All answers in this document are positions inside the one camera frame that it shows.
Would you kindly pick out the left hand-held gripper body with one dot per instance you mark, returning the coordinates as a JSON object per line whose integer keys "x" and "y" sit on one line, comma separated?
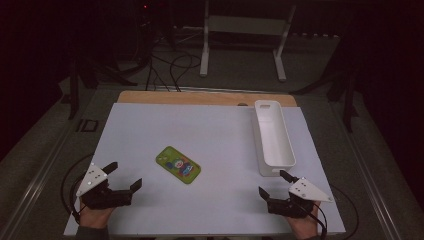
{"x": 100, "y": 196}

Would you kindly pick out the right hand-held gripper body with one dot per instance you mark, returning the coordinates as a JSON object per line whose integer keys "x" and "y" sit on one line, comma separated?
{"x": 290, "y": 206}

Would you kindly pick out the white plastic bin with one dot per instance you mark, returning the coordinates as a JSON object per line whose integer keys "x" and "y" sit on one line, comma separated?
{"x": 273, "y": 143}

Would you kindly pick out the green clown phone case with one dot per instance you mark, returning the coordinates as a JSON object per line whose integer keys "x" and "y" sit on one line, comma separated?
{"x": 178, "y": 165}

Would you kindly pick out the person's left hand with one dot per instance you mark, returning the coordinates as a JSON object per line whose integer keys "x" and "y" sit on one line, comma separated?
{"x": 95, "y": 218}

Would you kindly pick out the person's right hand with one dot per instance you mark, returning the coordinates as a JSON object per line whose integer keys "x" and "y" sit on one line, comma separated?
{"x": 305, "y": 226}

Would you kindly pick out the black floor stand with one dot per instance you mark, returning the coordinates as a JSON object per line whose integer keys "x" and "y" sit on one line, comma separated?
{"x": 74, "y": 93}
{"x": 348, "y": 103}

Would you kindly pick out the white table mat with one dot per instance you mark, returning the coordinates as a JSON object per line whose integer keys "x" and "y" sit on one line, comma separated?
{"x": 206, "y": 133}

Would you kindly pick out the white metal stand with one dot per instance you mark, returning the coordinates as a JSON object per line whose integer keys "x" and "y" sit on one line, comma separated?
{"x": 246, "y": 25}

